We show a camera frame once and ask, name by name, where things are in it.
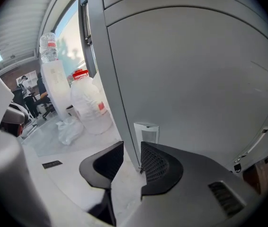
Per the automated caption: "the white water dispenser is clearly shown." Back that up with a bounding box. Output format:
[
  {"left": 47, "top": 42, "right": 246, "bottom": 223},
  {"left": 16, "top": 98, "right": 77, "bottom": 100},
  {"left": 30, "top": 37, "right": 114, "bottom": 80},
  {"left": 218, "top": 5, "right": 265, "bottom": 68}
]
[{"left": 40, "top": 60, "right": 71, "bottom": 121}]

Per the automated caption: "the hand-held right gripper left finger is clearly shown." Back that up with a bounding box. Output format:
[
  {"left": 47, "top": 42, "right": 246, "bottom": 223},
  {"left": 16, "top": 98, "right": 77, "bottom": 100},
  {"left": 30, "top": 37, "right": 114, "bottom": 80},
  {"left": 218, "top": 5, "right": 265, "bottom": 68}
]
[{"left": 79, "top": 140, "right": 125, "bottom": 226}]

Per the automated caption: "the large water jug red cap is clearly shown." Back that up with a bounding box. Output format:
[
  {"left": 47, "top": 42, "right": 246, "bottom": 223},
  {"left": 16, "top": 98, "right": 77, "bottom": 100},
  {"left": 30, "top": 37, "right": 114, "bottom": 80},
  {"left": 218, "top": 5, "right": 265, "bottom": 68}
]
[{"left": 70, "top": 69, "right": 113, "bottom": 135}]

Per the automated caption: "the large window dark frame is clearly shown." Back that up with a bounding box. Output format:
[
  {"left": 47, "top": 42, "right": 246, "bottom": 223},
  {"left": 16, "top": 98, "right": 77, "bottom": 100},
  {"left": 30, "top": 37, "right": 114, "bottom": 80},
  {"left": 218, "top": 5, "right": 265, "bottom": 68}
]
[{"left": 52, "top": 0, "right": 99, "bottom": 80}]

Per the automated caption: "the black office chair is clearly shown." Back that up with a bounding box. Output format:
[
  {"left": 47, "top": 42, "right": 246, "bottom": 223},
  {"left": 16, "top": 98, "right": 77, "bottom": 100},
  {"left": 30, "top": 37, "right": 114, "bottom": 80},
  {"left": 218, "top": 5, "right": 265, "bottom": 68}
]
[{"left": 34, "top": 95, "right": 56, "bottom": 121}]

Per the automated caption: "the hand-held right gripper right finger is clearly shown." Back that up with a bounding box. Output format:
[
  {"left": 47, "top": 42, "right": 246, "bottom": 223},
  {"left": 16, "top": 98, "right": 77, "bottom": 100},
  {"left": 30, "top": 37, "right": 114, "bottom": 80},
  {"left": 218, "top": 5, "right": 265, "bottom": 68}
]
[{"left": 140, "top": 141, "right": 184, "bottom": 196}]

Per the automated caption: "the clear plastic bag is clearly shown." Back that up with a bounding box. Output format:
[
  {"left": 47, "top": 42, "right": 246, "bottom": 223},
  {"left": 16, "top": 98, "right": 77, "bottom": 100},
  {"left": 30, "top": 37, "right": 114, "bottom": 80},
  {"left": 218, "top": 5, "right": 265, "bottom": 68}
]
[{"left": 56, "top": 116, "right": 85, "bottom": 146}]

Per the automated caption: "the grey locker cabinet frame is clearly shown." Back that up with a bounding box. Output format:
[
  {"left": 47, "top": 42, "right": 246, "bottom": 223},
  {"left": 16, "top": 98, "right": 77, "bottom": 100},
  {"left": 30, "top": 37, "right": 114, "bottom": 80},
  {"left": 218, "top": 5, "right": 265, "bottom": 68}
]
[{"left": 87, "top": 0, "right": 268, "bottom": 175}]

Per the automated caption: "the large grey locker door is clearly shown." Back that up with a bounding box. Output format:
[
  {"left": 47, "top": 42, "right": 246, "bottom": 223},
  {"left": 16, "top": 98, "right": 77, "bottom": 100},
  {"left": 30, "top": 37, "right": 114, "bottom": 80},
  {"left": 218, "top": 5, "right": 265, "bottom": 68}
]
[{"left": 107, "top": 7, "right": 268, "bottom": 173}]

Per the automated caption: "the clear water bottle red label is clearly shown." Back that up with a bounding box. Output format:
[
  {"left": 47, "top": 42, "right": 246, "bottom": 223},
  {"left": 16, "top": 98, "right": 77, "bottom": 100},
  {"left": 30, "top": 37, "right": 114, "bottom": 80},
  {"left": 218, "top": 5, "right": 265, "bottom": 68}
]
[{"left": 39, "top": 32, "right": 59, "bottom": 63}]

